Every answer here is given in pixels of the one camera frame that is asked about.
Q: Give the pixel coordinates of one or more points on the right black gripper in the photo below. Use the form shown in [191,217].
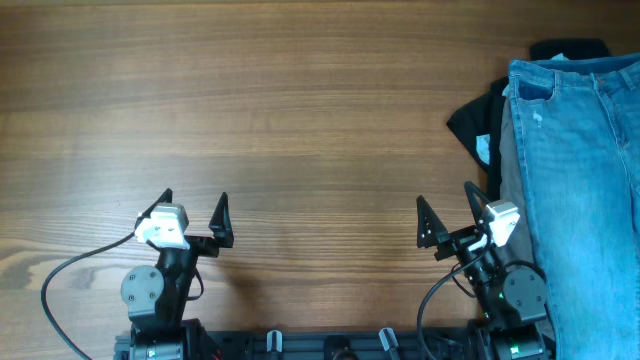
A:
[436,230]

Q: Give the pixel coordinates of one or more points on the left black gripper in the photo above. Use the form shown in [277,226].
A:
[220,225]

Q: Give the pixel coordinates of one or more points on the light blue denim jeans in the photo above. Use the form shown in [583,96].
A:
[576,128]

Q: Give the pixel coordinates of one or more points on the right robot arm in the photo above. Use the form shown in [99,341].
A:
[512,295]

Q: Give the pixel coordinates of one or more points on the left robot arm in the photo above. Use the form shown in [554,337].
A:
[156,296]

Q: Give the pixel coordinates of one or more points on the black t-shirt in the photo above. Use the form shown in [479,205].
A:
[477,124]

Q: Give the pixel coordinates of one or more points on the teal t-shirt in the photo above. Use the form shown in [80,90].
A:
[557,57]

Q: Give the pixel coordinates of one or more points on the black mounting rail base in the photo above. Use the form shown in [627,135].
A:
[330,345]

